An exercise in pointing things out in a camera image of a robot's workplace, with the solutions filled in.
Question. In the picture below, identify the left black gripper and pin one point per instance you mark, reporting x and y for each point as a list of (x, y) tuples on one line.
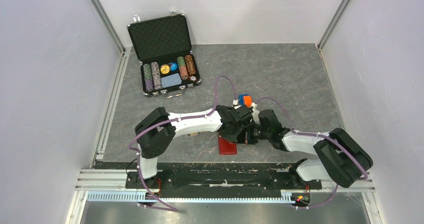
[(231, 137)]

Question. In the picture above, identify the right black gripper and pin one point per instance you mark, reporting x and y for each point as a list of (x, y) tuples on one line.
[(247, 137)]

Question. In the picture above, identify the red leather card holder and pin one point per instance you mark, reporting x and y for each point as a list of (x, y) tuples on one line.
[(225, 147)]

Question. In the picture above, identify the clear box with black cards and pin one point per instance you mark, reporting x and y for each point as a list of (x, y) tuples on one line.
[(191, 135)]

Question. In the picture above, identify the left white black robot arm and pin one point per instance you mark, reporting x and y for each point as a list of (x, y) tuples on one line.
[(156, 131)]

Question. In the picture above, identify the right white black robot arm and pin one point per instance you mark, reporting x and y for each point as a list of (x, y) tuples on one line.
[(338, 156)]

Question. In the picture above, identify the blue card deck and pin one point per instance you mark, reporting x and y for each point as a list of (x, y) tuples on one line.
[(171, 80)]

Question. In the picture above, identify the blue orange tape dispenser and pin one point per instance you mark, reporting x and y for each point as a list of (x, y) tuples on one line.
[(245, 99)]

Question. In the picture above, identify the blue poker chip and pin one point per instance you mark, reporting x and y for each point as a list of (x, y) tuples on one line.
[(173, 66)]

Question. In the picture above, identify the yellow poker chip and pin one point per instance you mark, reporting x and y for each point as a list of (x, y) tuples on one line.
[(165, 69)]

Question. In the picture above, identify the black poker chip case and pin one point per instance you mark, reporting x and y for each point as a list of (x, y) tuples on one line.
[(161, 41)]

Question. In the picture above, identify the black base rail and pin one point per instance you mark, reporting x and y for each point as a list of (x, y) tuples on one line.
[(227, 180)]

